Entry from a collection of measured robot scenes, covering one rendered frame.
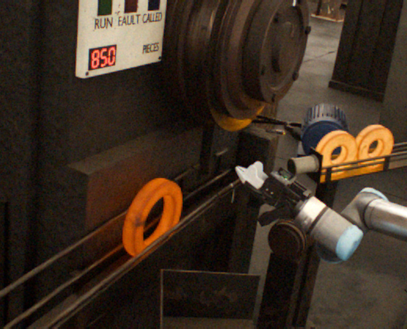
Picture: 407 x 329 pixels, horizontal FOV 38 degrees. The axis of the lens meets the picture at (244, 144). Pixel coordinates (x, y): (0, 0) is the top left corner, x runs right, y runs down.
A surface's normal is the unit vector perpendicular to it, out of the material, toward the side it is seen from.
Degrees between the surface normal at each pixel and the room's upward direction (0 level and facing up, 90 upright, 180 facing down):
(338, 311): 0
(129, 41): 90
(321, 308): 0
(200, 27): 78
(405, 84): 90
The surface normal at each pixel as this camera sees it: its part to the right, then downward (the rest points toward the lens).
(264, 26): -0.33, -0.21
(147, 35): 0.88, 0.29
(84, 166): 0.15, -0.92
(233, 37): 0.01, 0.21
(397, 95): -0.66, 0.18
